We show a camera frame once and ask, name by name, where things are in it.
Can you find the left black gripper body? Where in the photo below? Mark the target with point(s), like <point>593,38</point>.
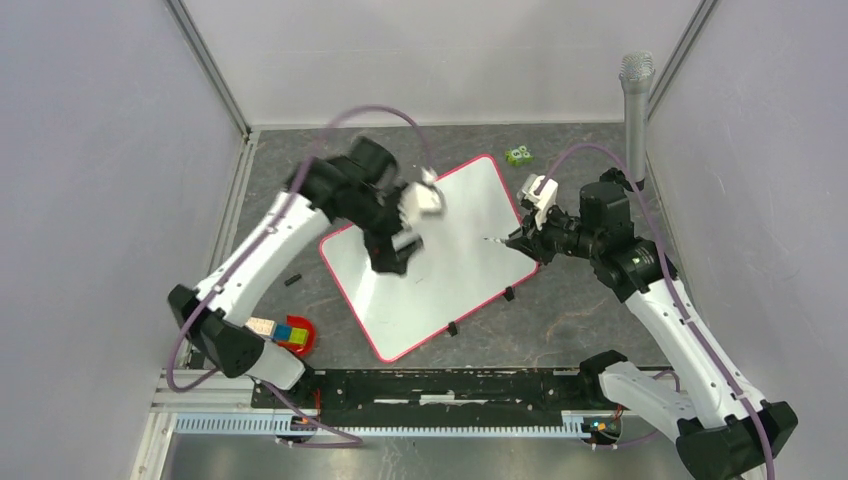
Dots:
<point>380,222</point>

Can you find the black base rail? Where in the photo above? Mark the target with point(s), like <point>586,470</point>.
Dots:
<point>467,397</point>

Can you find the cream lego brick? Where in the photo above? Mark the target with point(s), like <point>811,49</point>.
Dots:
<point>263,327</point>

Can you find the red bowl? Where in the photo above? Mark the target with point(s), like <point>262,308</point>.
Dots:
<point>302,322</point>

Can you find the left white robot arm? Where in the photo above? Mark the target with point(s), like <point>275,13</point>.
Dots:
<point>360,187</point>

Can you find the black marker cap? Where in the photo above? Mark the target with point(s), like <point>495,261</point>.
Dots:
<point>292,280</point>

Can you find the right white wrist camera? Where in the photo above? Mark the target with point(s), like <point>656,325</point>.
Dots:
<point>538,195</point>

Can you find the colourful block toy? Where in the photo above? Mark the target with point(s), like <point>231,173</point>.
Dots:
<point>291,337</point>

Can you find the silver microphone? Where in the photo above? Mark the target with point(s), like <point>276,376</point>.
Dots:
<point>636,79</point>

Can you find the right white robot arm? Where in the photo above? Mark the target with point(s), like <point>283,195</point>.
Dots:
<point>721,425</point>

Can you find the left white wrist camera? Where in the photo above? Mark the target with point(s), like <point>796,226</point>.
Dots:
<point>421,200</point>

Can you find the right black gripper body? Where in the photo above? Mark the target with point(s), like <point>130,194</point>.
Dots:
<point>557,235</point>

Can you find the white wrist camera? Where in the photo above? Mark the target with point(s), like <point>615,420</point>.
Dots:
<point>421,200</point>
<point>538,195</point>

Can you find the green number dice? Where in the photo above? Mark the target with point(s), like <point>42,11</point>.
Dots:
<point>519,155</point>

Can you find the pink framed whiteboard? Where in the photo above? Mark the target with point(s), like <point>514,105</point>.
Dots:
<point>455,273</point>

